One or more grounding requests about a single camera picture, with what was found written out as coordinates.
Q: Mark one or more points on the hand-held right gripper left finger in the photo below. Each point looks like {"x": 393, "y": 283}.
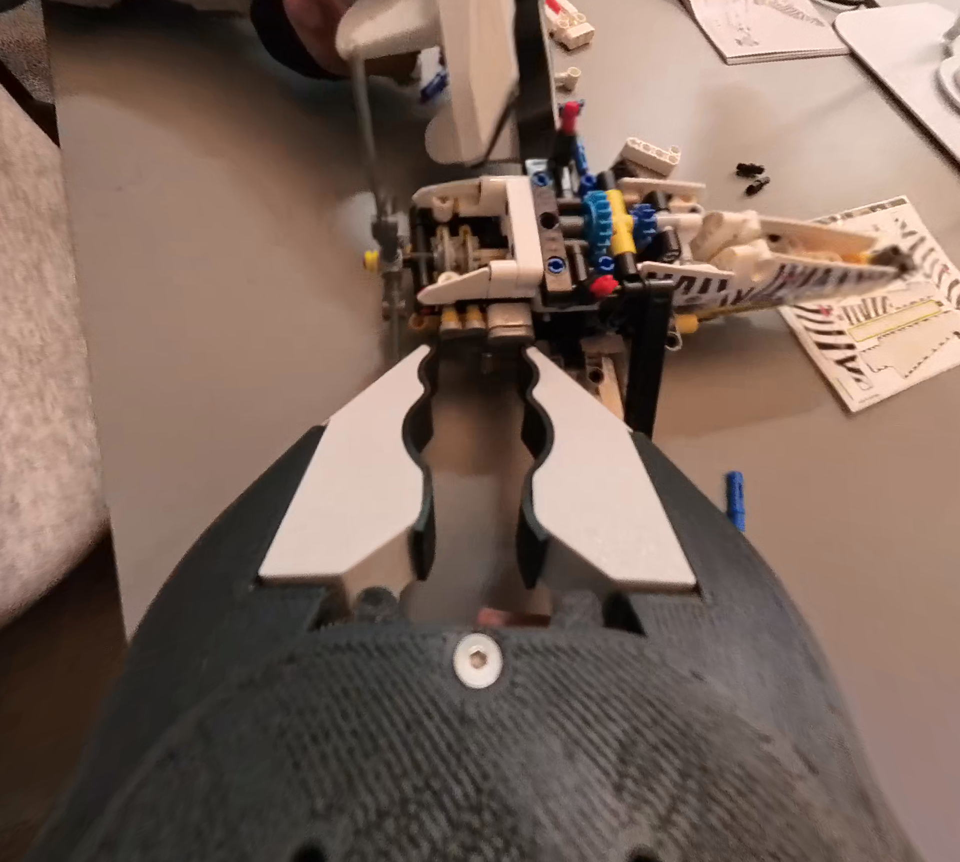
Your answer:
{"x": 352, "y": 502}

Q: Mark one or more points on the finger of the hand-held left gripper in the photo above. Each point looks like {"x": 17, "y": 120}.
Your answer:
{"x": 472, "y": 15}
{"x": 534, "y": 52}

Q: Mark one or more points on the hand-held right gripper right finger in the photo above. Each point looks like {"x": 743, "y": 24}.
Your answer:
{"x": 600, "y": 502}

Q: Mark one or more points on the zebra striped lego plane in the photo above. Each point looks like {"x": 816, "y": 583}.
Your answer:
{"x": 525, "y": 225}

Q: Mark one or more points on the white lego wing assembly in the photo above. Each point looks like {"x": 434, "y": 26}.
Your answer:
{"x": 570, "y": 26}

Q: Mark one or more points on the blue lego pin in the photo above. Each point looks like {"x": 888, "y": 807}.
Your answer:
{"x": 735, "y": 502}

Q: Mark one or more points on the white lego liftarm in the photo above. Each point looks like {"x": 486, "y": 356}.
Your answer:
{"x": 649, "y": 157}

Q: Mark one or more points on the zebra striped sticker sheet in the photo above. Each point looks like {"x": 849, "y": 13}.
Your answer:
{"x": 877, "y": 322}

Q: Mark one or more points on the grey hooded sweatshirt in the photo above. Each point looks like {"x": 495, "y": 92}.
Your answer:
{"x": 45, "y": 352}

